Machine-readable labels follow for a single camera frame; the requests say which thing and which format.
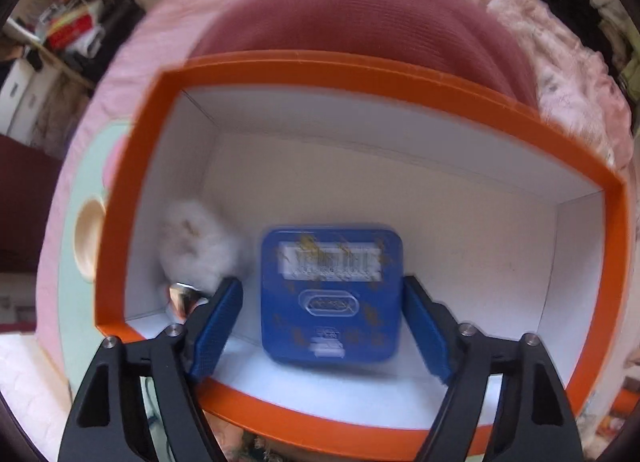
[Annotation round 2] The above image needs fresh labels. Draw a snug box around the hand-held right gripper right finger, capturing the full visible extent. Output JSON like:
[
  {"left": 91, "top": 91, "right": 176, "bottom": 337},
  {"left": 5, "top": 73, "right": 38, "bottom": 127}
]
[{"left": 400, "top": 275, "right": 586, "bottom": 462}]

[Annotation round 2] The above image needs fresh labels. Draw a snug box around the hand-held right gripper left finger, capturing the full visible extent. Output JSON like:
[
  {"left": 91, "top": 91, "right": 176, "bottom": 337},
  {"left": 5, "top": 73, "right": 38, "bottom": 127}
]
[{"left": 57, "top": 276, "right": 245, "bottom": 462}]

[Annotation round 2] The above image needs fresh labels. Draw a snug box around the blue metal tin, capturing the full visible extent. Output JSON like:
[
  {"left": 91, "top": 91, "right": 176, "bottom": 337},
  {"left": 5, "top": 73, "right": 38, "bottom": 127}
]
[{"left": 259, "top": 225, "right": 405, "bottom": 368}]

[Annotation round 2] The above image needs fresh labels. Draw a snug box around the orange cardboard box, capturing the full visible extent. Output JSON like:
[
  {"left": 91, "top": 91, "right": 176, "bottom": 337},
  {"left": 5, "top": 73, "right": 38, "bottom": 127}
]
[{"left": 95, "top": 51, "right": 632, "bottom": 460}]

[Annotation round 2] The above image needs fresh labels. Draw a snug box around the silver heart-shaped ornament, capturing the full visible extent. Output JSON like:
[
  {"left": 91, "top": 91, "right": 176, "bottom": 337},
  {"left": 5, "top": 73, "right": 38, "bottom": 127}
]
[{"left": 167, "top": 281, "right": 211, "bottom": 320}]

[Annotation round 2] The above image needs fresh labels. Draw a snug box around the white fluffy pompom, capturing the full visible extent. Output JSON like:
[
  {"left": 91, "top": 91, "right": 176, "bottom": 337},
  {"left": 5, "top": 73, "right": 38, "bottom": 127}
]
[{"left": 157, "top": 199, "right": 246, "bottom": 293}]

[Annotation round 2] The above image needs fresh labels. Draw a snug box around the person's white fleece clothing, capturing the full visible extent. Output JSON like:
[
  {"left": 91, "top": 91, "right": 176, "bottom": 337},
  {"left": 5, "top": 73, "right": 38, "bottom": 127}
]
[{"left": 0, "top": 335, "right": 76, "bottom": 462}]

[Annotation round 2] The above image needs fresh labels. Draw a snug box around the cluttered wooden shelf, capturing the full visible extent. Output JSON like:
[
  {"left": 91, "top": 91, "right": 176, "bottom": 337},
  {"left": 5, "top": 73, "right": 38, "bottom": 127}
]
[{"left": 5, "top": 0, "right": 146, "bottom": 93}]

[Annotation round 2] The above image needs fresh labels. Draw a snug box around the red corduroy pillow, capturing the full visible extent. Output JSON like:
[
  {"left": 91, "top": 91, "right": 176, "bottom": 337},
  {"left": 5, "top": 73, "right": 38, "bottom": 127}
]
[{"left": 187, "top": 0, "right": 541, "bottom": 110}]

